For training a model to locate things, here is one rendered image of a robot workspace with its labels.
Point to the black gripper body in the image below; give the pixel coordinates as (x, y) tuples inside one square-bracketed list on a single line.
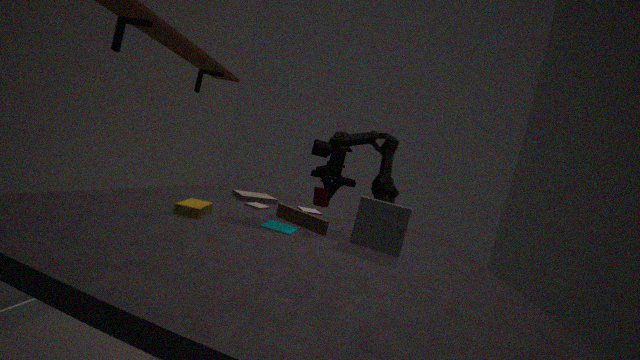
[(338, 179)]

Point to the yellow flat block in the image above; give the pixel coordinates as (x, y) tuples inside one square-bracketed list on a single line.
[(193, 208)]

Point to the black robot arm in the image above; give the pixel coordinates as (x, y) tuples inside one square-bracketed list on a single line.
[(383, 186)]

